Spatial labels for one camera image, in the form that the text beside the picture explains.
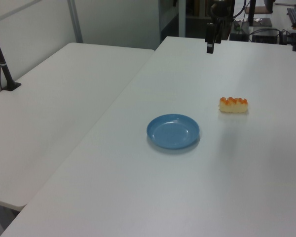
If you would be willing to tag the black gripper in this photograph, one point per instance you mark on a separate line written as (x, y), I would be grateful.
(220, 10)

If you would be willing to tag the bread with orange topping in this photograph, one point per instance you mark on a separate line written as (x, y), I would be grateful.
(233, 105)

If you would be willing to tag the black flat plate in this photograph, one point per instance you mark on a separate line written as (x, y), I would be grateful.
(264, 21)

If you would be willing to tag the blue plate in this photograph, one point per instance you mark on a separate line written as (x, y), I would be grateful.
(173, 131)

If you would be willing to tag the small black device box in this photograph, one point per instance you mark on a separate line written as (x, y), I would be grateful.
(239, 33)

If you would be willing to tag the black upright stand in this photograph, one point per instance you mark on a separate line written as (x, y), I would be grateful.
(251, 12)

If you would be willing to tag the black electronics box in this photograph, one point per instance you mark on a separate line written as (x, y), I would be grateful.
(264, 36)

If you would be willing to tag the white side table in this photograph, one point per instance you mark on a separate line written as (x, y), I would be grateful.
(51, 111)

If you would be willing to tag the grey partition frame post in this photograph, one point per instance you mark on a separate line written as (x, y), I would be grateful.
(75, 21)

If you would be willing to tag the black camera pole with base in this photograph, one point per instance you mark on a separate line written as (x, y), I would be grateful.
(2, 64)

